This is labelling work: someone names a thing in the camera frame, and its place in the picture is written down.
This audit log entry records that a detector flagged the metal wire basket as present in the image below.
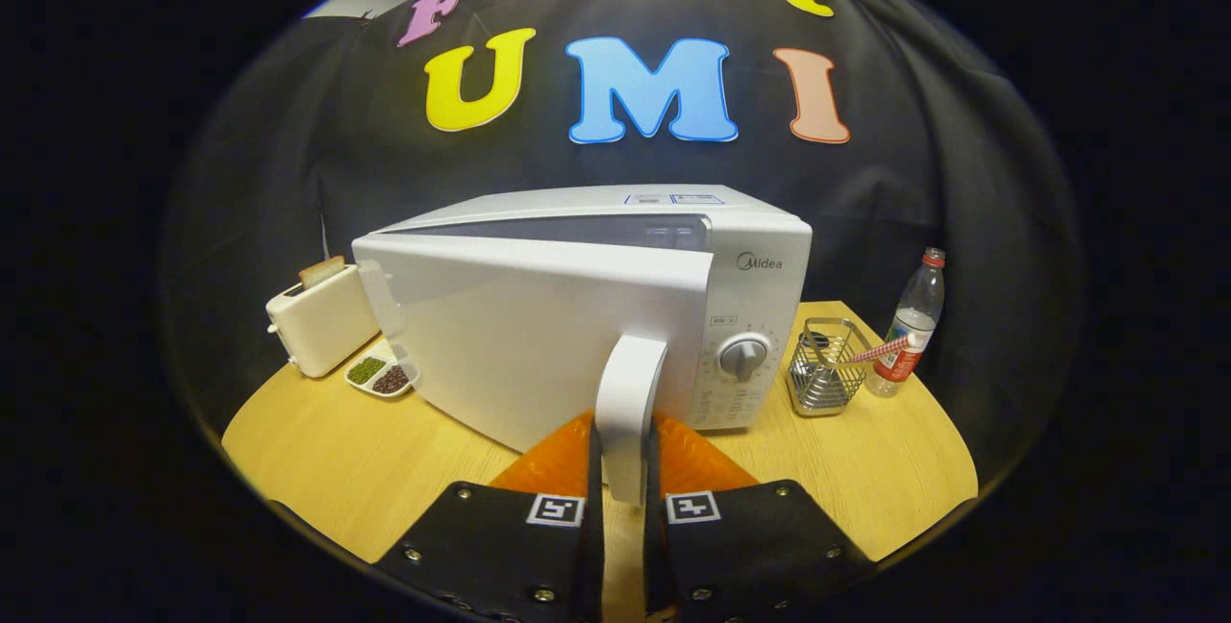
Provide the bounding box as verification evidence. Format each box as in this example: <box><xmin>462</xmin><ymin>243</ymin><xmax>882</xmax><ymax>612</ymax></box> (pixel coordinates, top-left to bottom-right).
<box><xmin>786</xmin><ymin>317</ymin><xmax>876</xmax><ymax>417</ymax></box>

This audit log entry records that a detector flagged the white bread toaster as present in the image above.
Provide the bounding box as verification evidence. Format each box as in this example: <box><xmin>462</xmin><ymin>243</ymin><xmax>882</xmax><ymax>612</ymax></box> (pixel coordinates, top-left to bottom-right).
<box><xmin>265</xmin><ymin>258</ymin><xmax>381</xmax><ymax>379</ymax></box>

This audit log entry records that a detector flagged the white toaster oven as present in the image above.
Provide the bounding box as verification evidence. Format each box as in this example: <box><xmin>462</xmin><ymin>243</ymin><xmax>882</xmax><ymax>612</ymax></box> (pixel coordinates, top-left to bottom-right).
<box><xmin>351</xmin><ymin>184</ymin><xmax>814</xmax><ymax>507</ymax></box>

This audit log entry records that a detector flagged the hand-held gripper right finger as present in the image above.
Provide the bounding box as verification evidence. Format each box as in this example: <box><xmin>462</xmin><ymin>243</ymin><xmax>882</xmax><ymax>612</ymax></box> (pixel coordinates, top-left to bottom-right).
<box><xmin>642</xmin><ymin>414</ymin><xmax>878</xmax><ymax>623</ymax></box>

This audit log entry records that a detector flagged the red white striped straw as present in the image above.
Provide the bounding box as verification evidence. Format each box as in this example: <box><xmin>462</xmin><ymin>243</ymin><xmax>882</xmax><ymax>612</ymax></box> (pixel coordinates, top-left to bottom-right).
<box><xmin>846</xmin><ymin>333</ymin><xmax>919</xmax><ymax>366</ymax></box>

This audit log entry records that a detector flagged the clear plastic water bottle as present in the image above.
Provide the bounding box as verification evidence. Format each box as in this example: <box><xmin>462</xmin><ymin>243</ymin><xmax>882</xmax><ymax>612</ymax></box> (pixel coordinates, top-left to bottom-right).
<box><xmin>864</xmin><ymin>247</ymin><xmax>947</xmax><ymax>399</ymax></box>

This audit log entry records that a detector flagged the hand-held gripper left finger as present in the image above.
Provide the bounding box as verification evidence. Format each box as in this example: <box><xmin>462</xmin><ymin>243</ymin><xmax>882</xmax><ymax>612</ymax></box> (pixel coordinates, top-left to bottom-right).
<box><xmin>370</xmin><ymin>410</ymin><xmax>605</xmax><ymax>623</ymax></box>

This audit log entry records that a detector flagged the white divided bean dish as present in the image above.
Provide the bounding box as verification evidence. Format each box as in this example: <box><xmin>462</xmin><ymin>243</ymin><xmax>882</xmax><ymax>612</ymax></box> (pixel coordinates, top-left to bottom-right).
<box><xmin>344</xmin><ymin>344</ymin><xmax>420</xmax><ymax>400</ymax></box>

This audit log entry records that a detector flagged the toast slice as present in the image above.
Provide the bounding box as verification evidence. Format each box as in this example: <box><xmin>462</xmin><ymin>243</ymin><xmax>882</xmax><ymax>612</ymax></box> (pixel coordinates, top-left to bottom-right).
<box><xmin>298</xmin><ymin>256</ymin><xmax>346</xmax><ymax>289</ymax></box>

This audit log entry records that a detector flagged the black backdrop cloth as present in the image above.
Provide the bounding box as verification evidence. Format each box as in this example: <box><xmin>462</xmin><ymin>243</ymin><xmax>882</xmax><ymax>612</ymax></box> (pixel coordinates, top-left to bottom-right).
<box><xmin>159</xmin><ymin>0</ymin><xmax>1083</xmax><ymax>499</ymax></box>

